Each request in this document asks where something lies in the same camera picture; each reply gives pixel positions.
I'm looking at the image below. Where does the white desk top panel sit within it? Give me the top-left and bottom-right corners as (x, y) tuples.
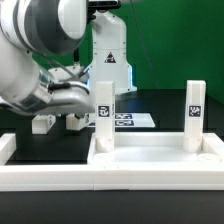
(87, 132), (224, 164)

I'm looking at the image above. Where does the white U-shaped fence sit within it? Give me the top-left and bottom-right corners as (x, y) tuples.
(0, 134), (224, 191)

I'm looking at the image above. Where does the fiducial marker sheet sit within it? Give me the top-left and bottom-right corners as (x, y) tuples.
(87, 112), (156, 128)

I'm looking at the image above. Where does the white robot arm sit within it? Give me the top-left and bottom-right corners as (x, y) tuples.
(0, 0), (136, 115)

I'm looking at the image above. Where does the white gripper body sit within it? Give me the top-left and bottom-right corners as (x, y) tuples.
(45, 64), (95, 115)

